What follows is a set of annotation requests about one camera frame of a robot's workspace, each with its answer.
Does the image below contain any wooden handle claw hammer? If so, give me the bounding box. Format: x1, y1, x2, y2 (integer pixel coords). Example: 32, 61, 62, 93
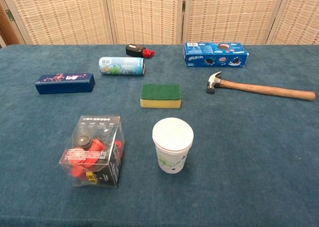
206, 71, 316, 102

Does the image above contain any green and yellow sponge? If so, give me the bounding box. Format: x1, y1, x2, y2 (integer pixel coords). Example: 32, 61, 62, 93
140, 83, 182, 109

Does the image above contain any black bottle with red cap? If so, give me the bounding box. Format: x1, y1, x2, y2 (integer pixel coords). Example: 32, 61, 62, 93
125, 44, 156, 59

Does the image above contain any blue Oreo cookie box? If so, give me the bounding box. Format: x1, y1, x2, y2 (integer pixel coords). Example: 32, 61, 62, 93
183, 41, 250, 68

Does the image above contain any clear box with red pieces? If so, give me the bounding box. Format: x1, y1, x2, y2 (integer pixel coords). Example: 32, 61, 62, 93
59, 115, 125, 189

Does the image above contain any blue carpet table cover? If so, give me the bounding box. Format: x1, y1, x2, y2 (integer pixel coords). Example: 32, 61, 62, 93
0, 43, 319, 227

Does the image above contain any woven bamboo screen panel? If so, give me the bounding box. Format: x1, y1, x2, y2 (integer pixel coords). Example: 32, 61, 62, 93
104, 0, 186, 45
266, 0, 319, 45
0, 0, 117, 46
181, 0, 290, 45

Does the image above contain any dark blue long box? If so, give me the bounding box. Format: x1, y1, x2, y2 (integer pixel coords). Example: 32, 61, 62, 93
34, 72, 96, 95

